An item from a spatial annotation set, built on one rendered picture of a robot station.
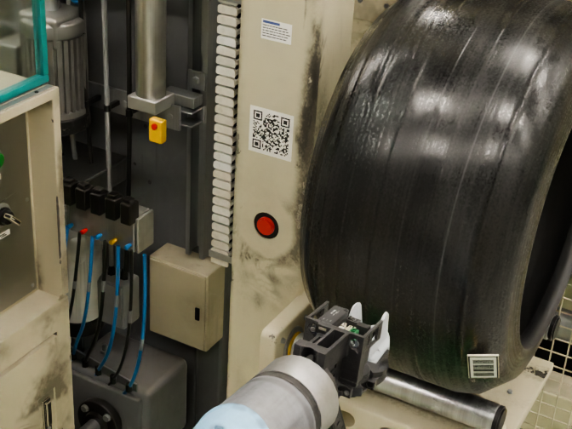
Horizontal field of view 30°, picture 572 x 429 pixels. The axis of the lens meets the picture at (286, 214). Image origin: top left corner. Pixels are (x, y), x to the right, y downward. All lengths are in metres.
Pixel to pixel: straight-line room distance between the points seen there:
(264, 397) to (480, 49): 0.57
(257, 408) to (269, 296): 0.75
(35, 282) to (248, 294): 0.35
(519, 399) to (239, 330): 0.48
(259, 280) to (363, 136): 0.47
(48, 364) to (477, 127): 0.86
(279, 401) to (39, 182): 0.80
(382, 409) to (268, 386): 0.61
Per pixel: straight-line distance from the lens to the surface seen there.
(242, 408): 1.01
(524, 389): 1.84
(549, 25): 1.43
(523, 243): 1.35
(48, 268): 1.79
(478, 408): 1.59
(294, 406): 1.04
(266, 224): 1.68
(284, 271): 1.71
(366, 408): 1.64
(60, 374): 1.88
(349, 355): 1.16
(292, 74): 1.56
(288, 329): 1.66
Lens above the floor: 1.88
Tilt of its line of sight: 28 degrees down
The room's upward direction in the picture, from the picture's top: 4 degrees clockwise
